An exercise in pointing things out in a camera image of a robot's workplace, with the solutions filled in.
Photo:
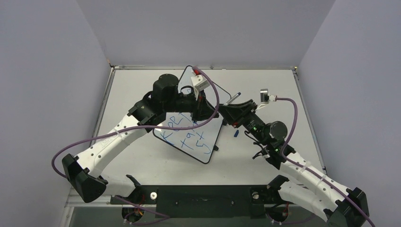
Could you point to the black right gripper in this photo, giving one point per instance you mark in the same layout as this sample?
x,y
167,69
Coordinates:
x,y
241,112

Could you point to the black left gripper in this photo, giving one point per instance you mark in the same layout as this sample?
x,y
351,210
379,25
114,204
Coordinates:
x,y
204,110

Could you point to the blue whiteboard marker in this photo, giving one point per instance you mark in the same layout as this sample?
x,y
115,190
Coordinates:
x,y
232,99

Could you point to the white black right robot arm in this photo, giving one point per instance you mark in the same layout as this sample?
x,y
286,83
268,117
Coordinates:
x,y
333,202

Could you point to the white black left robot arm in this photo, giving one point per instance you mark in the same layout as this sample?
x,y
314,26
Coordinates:
x,y
84,170

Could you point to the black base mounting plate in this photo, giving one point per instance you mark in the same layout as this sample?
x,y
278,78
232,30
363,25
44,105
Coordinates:
x,y
205,201

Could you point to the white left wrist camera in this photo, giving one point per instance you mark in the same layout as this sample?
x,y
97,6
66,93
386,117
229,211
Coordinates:
x,y
199,81

